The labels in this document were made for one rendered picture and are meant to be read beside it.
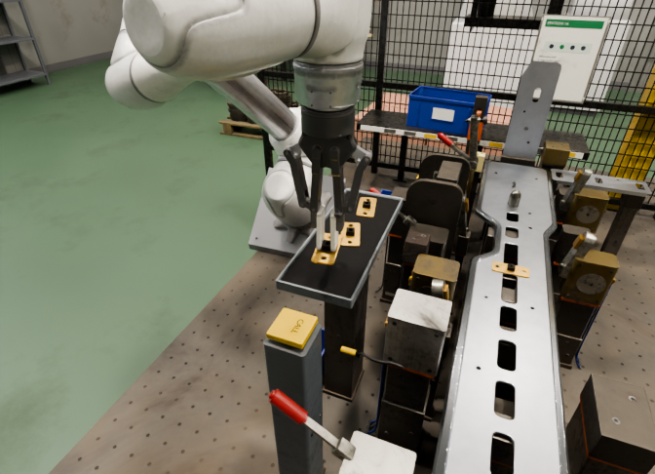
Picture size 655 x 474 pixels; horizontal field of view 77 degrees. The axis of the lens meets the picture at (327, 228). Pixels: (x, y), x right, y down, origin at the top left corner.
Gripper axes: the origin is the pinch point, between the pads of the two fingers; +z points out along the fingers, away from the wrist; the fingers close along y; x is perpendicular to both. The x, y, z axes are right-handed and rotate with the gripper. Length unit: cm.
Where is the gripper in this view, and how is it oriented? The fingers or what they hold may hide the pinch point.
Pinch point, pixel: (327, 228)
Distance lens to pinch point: 67.7
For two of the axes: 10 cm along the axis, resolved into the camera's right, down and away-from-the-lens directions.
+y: 9.8, 1.2, -1.7
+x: 2.1, -5.3, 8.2
